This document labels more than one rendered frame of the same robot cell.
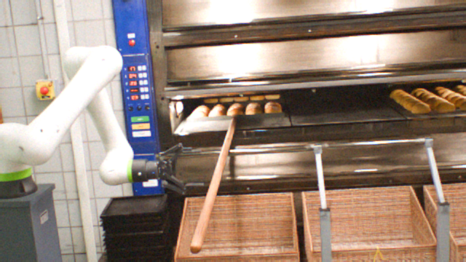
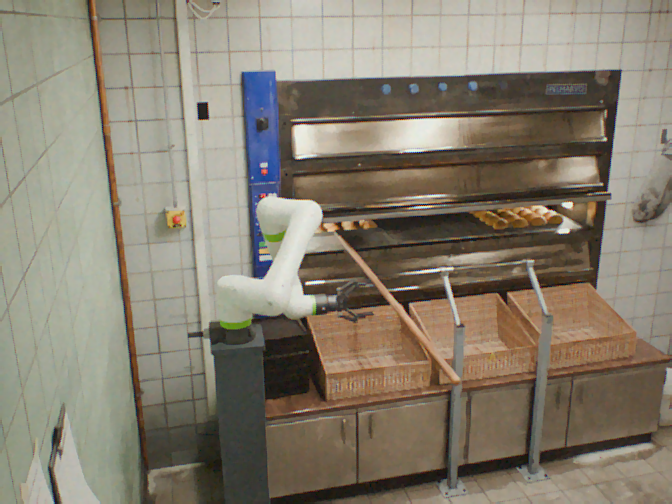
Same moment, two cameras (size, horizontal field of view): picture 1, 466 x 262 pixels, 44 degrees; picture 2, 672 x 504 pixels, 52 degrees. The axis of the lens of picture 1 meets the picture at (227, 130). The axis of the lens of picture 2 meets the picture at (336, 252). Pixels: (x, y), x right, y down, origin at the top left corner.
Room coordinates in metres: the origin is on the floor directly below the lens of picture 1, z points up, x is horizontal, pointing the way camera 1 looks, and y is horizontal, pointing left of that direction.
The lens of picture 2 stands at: (-0.48, 1.16, 2.38)
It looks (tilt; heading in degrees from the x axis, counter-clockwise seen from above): 19 degrees down; 342
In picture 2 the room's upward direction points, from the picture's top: 1 degrees counter-clockwise
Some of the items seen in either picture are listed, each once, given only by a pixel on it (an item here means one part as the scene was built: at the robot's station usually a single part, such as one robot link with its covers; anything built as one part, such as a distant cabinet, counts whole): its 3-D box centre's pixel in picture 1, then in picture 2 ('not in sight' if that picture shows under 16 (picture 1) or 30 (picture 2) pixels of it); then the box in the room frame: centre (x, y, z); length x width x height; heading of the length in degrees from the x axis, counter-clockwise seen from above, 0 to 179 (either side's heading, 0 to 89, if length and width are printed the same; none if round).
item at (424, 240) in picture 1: (365, 231); (469, 336); (2.58, -0.61, 0.72); 0.56 x 0.49 x 0.28; 86
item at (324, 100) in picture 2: not in sight; (456, 94); (2.87, -0.62, 1.99); 1.80 x 0.08 x 0.21; 86
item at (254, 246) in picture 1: (238, 236); (366, 349); (2.62, -0.01, 0.72); 0.56 x 0.49 x 0.28; 86
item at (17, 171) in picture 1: (12, 150); (237, 300); (1.99, 0.76, 1.36); 0.16 x 0.13 x 0.19; 49
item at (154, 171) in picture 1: (159, 169); (336, 303); (2.22, 0.28, 1.18); 0.09 x 0.07 x 0.08; 85
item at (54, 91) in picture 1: (47, 89); (176, 217); (2.91, 0.88, 1.46); 0.10 x 0.07 x 0.10; 86
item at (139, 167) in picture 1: (141, 170); (320, 304); (2.23, 0.35, 1.18); 0.12 x 0.06 x 0.09; 175
